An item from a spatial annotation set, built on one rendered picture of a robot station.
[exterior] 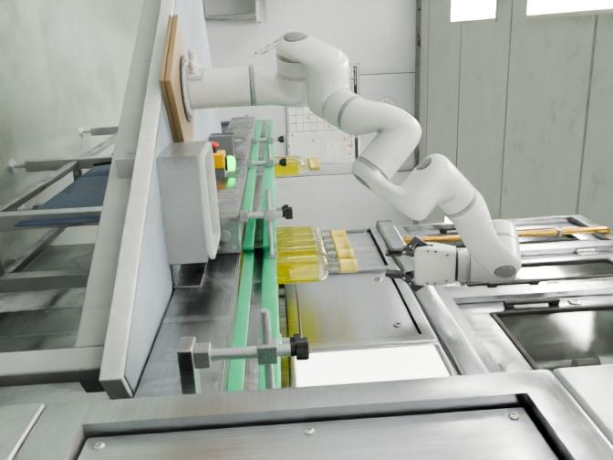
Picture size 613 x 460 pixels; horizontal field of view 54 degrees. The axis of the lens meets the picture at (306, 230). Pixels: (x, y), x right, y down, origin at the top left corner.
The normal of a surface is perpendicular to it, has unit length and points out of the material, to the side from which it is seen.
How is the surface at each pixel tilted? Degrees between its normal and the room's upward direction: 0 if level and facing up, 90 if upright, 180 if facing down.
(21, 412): 90
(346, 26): 90
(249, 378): 90
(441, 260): 105
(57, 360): 90
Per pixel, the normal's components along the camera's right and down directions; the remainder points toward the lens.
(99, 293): 0.00, -0.64
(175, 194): 0.06, 0.31
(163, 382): -0.04, -0.95
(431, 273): -0.23, 0.36
